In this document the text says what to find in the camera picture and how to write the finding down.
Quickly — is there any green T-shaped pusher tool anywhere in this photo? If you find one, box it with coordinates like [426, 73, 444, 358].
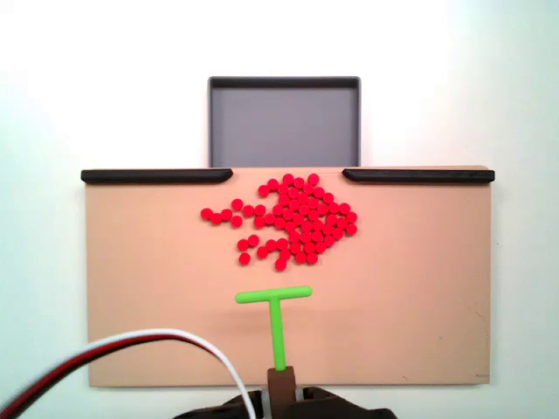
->
[234, 285, 314, 419]

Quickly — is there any pile of red granules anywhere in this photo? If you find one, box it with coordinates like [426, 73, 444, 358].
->
[200, 173, 359, 272]

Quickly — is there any grey container tray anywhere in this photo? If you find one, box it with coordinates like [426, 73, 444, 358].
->
[207, 76, 362, 168]

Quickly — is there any beige board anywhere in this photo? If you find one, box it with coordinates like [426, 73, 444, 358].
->
[82, 164, 493, 388]

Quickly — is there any red white black servo cable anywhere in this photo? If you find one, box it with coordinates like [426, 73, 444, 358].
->
[0, 327, 259, 419]

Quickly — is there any black edge rail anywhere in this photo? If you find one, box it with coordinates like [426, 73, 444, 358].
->
[80, 168, 234, 184]
[342, 168, 496, 185]

